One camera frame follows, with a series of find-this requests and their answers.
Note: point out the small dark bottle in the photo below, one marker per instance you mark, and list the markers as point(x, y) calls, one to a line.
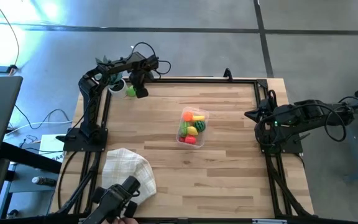
point(43, 181)

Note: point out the person's hand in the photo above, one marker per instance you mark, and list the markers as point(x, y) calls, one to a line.
point(126, 221)

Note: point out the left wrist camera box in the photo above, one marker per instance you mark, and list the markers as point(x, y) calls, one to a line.
point(151, 63)

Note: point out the orange toy fruit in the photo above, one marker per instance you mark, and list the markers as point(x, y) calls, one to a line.
point(187, 116)

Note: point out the light green toy lime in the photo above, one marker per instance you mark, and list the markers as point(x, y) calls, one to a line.
point(130, 91)

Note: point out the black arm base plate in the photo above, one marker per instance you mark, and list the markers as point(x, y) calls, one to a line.
point(70, 144)
point(294, 148)

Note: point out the beige plaid cloth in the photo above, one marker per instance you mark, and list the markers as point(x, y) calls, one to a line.
point(126, 165)

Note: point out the dark equipment cart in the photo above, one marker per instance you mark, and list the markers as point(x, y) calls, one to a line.
point(30, 158)

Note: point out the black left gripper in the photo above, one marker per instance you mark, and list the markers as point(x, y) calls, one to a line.
point(139, 82)

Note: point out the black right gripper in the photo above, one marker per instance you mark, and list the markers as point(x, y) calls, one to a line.
point(270, 118)

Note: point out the white light bar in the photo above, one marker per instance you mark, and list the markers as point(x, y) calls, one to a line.
point(269, 221)

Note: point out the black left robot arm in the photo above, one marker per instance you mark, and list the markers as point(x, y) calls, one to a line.
point(89, 105)

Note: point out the green plant in white pot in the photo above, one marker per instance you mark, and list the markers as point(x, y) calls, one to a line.
point(118, 90)

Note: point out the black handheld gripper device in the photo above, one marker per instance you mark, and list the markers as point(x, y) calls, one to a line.
point(110, 199)

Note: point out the red toy apple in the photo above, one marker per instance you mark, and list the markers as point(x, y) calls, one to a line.
point(190, 140)

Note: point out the white paper sheet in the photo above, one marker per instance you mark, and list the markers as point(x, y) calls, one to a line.
point(50, 146)

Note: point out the yellow toy lemon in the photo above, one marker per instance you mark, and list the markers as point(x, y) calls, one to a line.
point(192, 130)

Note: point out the clear plastic tupperware container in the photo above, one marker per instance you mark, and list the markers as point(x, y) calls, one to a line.
point(204, 137)

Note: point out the dark green toy watermelon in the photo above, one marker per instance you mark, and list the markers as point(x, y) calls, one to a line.
point(200, 126)

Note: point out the small red toy strawberry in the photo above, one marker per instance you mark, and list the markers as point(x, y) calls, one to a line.
point(181, 139)

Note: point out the black aluminium table frame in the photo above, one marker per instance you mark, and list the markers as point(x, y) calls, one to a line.
point(197, 80)

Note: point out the striped green toy melon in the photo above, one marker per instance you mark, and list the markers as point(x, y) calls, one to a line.
point(184, 129)

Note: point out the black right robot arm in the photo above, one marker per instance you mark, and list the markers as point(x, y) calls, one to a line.
point(306, 113)

